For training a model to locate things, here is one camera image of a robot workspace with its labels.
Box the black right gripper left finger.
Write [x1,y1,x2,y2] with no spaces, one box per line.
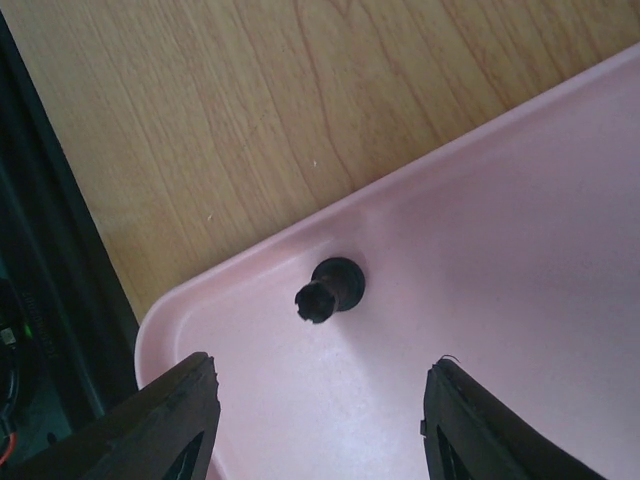
[14,352,221,479]

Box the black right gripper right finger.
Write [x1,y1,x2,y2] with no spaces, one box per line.
[420,358,602,479]

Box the black rook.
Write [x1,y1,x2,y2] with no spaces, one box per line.
[294,257,366,324]

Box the pink plastic tray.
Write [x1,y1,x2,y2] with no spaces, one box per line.
[135,47,639,479]

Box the black aluminium frame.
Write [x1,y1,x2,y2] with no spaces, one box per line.
[1,26,138,475]

